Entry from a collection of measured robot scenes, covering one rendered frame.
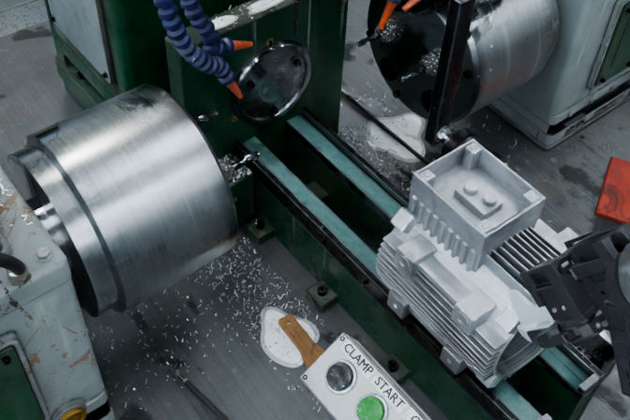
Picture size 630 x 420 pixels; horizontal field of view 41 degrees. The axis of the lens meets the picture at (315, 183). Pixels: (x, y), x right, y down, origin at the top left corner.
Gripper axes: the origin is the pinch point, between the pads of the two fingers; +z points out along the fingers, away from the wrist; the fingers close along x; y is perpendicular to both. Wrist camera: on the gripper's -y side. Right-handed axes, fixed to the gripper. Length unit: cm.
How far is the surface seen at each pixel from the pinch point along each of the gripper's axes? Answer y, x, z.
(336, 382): 6.6, 20.4, 5.9
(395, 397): 2.4, 17.1, 2.2
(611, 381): -18.0, -21.9, 22.7
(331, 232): 20.9, 0.2, 30.4
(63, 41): 73, 12, 58
